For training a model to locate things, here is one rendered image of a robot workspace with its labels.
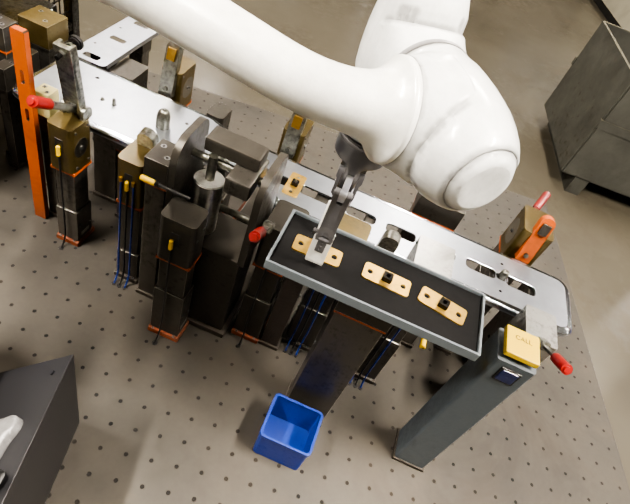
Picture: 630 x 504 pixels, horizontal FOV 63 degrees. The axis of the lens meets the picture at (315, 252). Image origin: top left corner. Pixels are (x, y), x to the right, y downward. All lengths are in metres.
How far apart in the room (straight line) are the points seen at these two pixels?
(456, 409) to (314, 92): 0.73
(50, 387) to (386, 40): 0.70
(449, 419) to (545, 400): 0.54
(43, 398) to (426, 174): 0.68
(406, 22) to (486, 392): 0.65
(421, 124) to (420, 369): 1.00
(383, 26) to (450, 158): 0.20
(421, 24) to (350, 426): 0.90
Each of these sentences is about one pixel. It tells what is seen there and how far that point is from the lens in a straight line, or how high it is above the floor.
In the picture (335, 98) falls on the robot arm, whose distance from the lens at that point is 0.46.
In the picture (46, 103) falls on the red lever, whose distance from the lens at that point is 1.11.
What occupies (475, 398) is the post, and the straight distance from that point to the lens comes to 1.01.
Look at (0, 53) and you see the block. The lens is 1.49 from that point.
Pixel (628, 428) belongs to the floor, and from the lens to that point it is 2.85.
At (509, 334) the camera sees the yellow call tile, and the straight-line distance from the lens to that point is 0.93.
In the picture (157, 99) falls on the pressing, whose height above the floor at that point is 1.00.
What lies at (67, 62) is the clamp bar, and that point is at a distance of 1.13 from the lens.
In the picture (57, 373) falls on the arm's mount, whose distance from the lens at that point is 0.93.
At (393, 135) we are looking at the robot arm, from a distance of 0.47.
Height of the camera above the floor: 1.76
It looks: 45 degrees down
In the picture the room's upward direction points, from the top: 23 degrees clockwise
